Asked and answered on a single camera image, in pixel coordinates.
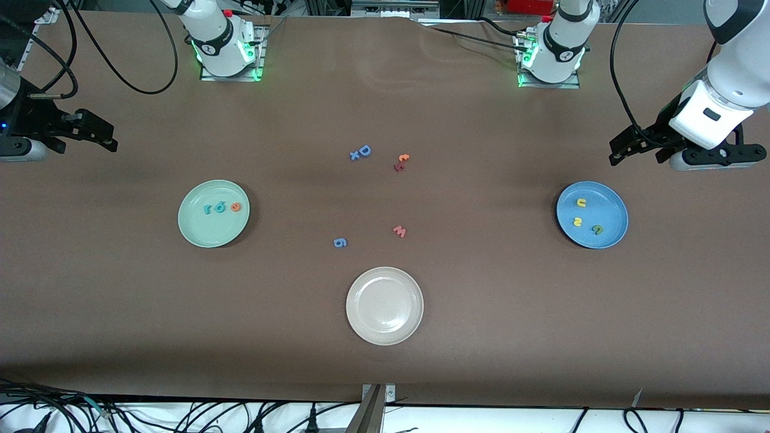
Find blue plate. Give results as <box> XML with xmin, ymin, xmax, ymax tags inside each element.
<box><xmin>556</xmin><ymin>180</ymin><xmax>629</xmax><ymax>250</ymax></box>

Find mint green plate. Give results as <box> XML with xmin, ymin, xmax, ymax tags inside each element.
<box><xmin>177</xmin><ymin>179</ymin><xmax>251</xmax><ymax>249</ymax></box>

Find red box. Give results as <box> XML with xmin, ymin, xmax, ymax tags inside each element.
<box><xmin>505</xmin><ymin>0</ymin><xmax>557</xmax><ymax>16</ymax></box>

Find grey metal box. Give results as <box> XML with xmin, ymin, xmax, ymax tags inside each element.
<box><xmin>352</xmin><ymin>0</ymin><xmax>440</xmax><ymax>19</ymax></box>

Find beige plate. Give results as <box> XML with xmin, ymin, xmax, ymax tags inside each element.
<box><xmin>345</xmin><ymin>266</ymin><xmax>425</xmax><ymax>346</ymax></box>

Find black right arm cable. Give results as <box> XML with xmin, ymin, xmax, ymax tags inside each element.
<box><xmin>0</xmin><ymin>0</ymin><xmax>180</xmax><ymax>100</ymax></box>

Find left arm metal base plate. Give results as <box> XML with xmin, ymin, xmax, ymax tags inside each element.
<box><xmin>516</xmin><ymin>33</ymin><xmax>582</xmax><ymax>90</ymax></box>

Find aluminium frame profile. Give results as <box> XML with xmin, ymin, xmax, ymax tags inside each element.
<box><xmin>17</xmin><ymin>7</ymin><xmax>61</xmax><ymax>70</ymax></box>

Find black cable on table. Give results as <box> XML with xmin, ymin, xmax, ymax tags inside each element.
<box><xmin>421</xmin><ymin>17</ymin><xmax>533</xmax><ymax>54</ymax></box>

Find looped black cable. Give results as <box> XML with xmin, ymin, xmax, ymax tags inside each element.
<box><xmin>623</xmin><ymin>407</ymin><xmax>650</xmax><ymax>433</ymax></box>

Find green cable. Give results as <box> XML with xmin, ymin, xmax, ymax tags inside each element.
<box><xmin>83</xmin><ymin>397</ymin><xmax>115</xmax><ymax>420</ymax></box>

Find metal table bracket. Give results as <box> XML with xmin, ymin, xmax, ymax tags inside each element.
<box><xmin>345</xmin><ymin>383</ymin><xmax>397</xmax><ymax>433</ymax></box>

